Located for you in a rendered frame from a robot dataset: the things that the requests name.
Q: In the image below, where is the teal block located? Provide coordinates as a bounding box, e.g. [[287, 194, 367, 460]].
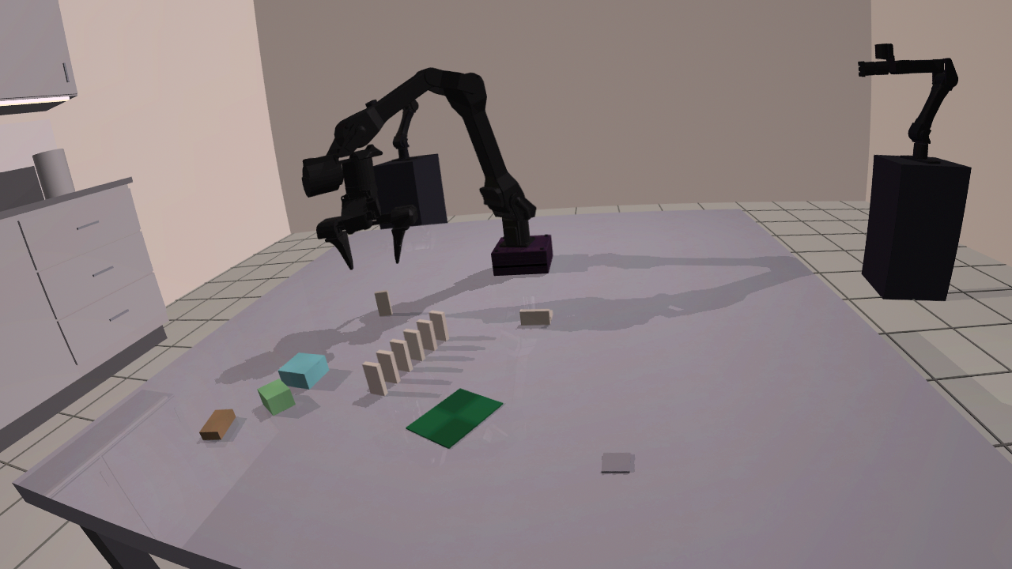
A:
[[278, 352, 329, 390]]

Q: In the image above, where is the brown rectangular block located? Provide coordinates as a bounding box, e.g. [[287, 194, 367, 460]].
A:
[[199, 409, 236, 440]]

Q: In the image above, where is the green flat mat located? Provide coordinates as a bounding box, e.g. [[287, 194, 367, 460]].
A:
[[406, 388, 503, 449]]

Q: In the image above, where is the green block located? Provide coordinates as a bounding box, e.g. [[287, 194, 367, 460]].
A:
[[257, 379, 296, 416]]

